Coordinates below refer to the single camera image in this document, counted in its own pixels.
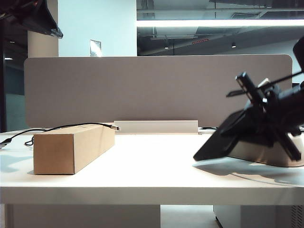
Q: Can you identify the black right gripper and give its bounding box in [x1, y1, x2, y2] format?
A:
[219, 72, 304, 162]

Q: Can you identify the black smartphone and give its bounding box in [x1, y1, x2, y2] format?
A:
[193, 106, 253, 162]

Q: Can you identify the black charging cable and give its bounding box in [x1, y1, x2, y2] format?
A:
[0, 122, 122, 150]

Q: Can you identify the beige pulp tray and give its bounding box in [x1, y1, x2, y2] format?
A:
[227, 132, 304, 168]

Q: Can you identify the long ceiling light strip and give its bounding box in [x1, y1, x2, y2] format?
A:
[137, 19, 304, 28]

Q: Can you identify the grey fabric desk divider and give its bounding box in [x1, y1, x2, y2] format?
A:
[23, 54, 293, 129]

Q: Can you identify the long brown cardboard box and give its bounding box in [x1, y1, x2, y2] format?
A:
[33, 124, 116, 175]

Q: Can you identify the beige round pillar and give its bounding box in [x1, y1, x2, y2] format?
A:
[27, 29, 59, 58]

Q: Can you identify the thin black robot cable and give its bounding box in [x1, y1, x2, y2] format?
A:
[257, 71, 304, 89]

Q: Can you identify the white desk cable cover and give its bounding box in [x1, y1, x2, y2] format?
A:
[114, 120, 199, 135]

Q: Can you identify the wall poster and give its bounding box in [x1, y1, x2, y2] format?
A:
[89, 39, 103, 57]

